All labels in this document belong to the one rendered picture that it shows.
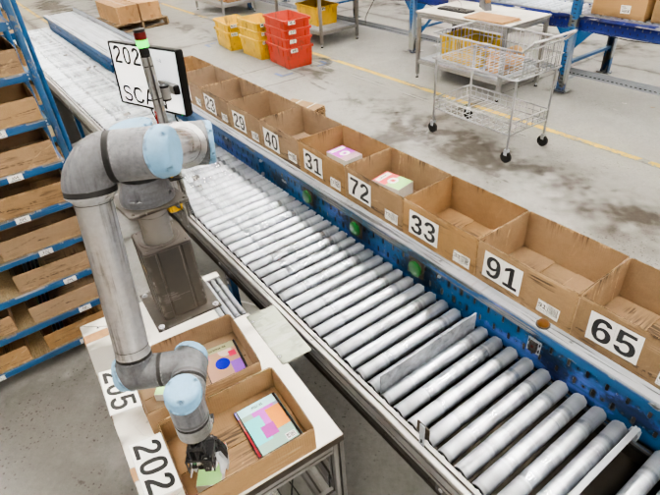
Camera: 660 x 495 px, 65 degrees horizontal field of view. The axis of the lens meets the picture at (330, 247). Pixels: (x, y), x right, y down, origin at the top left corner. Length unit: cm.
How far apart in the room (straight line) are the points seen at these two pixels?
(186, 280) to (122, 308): 73
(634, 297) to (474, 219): 69
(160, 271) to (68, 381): 135
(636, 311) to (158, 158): 157
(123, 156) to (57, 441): 199
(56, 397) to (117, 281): 189
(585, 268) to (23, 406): 275
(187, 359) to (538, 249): 138
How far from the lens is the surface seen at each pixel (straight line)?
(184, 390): 133
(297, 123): 314
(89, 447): 286
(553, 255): 213
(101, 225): 127
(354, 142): 278
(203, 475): 162
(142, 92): 279
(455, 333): 192
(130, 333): 138
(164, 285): 203
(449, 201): 236
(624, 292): 204
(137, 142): 119
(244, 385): 173
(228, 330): 199
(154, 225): 193
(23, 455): 300
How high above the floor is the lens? 213
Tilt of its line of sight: 36 degrees down
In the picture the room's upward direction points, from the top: 4 degrees counter-clockwise
